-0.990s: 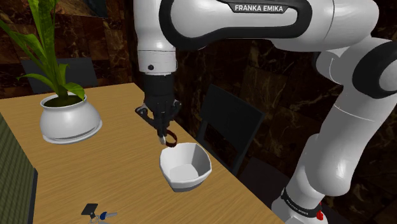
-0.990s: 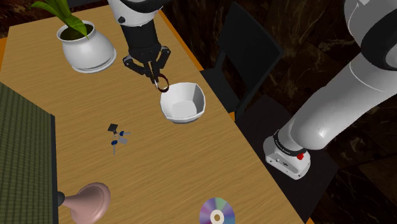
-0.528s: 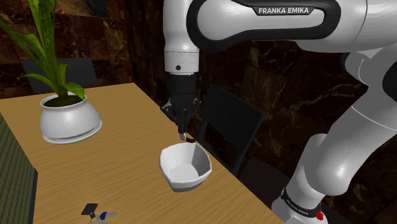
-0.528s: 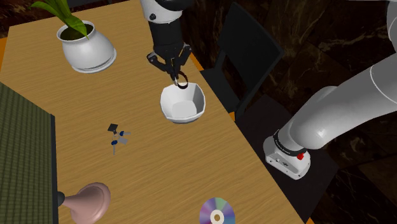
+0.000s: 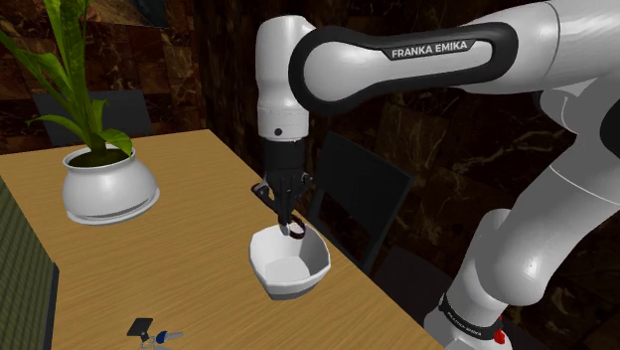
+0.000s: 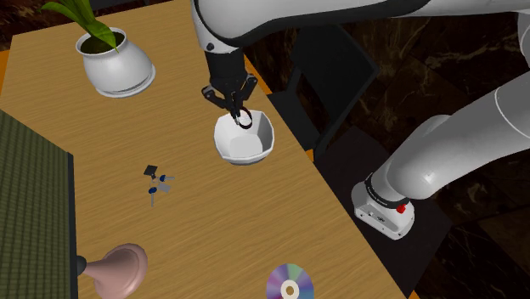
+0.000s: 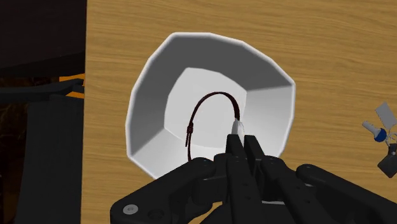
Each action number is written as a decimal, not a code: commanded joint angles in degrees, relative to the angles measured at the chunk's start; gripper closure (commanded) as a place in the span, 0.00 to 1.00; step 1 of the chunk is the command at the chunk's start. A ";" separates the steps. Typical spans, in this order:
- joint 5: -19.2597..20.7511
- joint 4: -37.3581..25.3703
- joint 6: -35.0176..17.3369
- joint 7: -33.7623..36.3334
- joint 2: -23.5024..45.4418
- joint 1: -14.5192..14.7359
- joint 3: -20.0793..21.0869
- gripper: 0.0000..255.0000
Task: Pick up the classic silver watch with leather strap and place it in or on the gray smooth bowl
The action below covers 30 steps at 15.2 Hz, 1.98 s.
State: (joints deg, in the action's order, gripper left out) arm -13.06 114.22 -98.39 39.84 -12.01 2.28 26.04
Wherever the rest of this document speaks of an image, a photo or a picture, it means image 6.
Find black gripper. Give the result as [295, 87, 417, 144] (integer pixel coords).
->
[201, 46, 258, 122]

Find black ring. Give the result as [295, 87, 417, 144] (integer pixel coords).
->
[236, 106, 254, 131]

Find white faceted bowl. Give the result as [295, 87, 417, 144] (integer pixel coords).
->
[212, 109, 276, 166]

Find black chair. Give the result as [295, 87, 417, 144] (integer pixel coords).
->
[266, 25, 381, 161]

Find green plant in white pot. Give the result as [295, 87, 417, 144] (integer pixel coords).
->
[39, 0, 157, 99]

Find bunch of blue keys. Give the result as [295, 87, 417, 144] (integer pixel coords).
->
[143, 164, 176, 208]

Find wooden table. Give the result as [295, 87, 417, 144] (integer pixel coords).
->
[0, 0, 420, 299]

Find shiny compact disc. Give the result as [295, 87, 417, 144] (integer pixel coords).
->
[265, 262, 315, 299]

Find pink plunger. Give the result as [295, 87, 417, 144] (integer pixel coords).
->
[76, 242, 149, 299]

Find green woven block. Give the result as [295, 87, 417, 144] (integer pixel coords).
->
[0, 109, 80, 299]

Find dark robot stand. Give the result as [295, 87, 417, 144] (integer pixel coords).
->
[313, 125, 454, 298]

